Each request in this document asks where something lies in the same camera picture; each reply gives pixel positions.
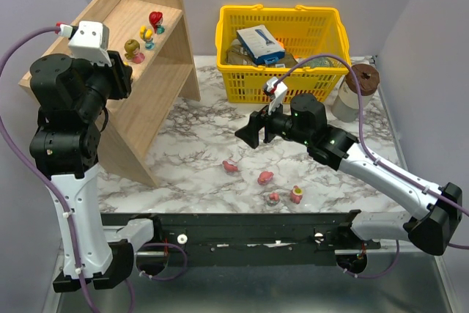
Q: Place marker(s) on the green round melon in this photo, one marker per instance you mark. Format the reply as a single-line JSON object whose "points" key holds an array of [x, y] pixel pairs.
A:
{"points": [[322, 62]]}

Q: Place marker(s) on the brown paper package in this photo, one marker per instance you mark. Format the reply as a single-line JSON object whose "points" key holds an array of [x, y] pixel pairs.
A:
{"points": [[237, 55]]}

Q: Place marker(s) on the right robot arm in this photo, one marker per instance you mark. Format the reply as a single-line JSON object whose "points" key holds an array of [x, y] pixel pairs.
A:
{"points": [[431, 213]]}

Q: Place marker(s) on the red haired mermaid toy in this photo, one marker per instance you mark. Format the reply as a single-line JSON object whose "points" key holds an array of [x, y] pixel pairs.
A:
{"points": [[156, 22]]}

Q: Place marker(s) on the pink pig toy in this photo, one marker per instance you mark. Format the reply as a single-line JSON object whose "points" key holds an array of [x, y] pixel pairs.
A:
{"points": [[265, 177]]}

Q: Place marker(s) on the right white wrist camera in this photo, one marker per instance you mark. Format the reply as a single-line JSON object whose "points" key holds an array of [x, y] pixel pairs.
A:
{"points": [[276, 90]]}

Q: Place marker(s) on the brown hat duck toy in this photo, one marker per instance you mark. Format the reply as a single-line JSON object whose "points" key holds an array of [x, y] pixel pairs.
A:
{"points": [[133, 51]]}

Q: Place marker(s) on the grey cup brown lid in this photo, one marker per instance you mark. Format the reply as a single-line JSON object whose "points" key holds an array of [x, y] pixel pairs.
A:
{"points": [[346, 105]]}

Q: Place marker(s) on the wooden shelf unit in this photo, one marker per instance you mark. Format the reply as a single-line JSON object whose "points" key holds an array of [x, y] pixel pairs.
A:
{"points": [[130, 126]]}

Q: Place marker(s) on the pink green toy figure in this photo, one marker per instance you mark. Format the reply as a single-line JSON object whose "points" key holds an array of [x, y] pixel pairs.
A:
{"points": [[296, 194]]}

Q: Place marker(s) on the black mounting rail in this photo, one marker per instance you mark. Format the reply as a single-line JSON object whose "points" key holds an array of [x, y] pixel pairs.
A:
{"points": [[246, 239]]}

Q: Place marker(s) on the small pink cupcake toy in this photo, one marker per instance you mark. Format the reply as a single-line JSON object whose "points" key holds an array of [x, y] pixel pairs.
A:
{"points": [[273, 199]]}

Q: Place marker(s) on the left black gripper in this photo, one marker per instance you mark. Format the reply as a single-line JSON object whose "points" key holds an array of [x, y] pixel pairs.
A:
{"points": [[121, 75]]}

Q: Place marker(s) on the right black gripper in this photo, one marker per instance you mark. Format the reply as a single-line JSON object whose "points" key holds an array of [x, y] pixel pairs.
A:
{"points": [[264, 127]]}

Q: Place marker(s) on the blue white razor box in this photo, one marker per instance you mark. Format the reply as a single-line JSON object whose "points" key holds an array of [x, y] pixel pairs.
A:
{"points": [[261, 45]]}

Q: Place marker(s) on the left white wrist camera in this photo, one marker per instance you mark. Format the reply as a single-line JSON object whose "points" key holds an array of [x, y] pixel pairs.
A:
{"points": [[88, 40]]}

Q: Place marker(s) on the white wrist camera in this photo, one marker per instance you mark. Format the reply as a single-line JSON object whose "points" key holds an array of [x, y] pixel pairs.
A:
{"points": [[276, 90], [88, 40]]}

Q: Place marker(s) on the yellow plastic basket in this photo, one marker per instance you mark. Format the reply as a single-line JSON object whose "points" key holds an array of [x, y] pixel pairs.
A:
{"points": [[304, 31]]}

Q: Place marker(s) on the yellow blue duck toy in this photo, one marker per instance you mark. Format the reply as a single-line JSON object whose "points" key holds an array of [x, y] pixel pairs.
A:
{"points": [[146, 35]]}

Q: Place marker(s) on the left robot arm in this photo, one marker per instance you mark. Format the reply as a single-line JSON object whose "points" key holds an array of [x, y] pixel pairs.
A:
{"points": [[72, 94]]}

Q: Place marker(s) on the pink flamingo toy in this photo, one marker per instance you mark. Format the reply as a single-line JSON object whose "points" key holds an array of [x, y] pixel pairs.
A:
{"points": [[230, 166]]}

